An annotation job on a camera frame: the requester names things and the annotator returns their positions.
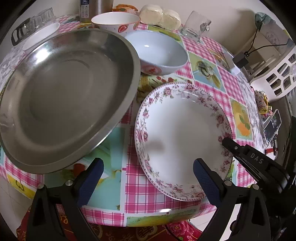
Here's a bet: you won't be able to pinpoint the floral rimmed white plate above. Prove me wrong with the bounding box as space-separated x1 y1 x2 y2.
135 82 232 201

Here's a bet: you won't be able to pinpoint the large stainless steel basin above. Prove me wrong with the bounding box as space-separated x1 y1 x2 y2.
1 29 140 174

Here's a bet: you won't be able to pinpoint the light blue ceramic bowl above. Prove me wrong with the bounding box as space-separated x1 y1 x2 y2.
125 31 188 75

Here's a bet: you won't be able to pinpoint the white bowl red pattern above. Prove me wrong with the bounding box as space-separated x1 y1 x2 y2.
91 11 140 36

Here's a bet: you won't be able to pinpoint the small white square dish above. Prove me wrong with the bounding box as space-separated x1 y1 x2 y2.
22 22 60 53

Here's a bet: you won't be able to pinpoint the red floral cloth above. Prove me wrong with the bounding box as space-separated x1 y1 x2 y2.
16 207 202 240

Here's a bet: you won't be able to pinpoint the smartphone on stand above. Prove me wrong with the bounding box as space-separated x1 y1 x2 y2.
263 109 282 145

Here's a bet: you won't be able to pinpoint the colourful checked tablecloth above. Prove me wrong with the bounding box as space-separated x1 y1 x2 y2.
81 31 266 226

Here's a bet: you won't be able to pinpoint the colourful snack package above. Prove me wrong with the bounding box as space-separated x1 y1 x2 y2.
254 90 268 115

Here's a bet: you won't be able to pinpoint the white lattice plastic chair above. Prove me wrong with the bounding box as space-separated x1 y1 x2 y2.
250 46 295 102

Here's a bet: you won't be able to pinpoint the white power strip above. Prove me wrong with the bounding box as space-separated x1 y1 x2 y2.
223 52 240 75

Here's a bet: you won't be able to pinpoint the black power adapter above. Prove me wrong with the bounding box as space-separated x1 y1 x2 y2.
232 52 249 69

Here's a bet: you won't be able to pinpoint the clear glass mug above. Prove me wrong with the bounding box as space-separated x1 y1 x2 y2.
180 11 212 42

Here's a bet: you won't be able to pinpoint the clear drinking glass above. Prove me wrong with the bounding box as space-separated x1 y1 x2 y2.
33 8 56 28

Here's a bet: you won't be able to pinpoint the stainless steel thermos jug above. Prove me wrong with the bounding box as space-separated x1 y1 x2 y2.
79 0 113 23

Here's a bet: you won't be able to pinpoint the orange snack packet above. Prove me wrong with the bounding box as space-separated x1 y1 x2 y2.
112 4 138 14

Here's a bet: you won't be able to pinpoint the packaged white steamed buns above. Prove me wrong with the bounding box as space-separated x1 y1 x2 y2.
139 4 181 31

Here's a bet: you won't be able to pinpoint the black cable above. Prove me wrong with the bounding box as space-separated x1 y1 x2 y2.
244 21 295 58

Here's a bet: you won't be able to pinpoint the glass teapot black handle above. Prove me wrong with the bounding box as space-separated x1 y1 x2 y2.
11 17 40 46

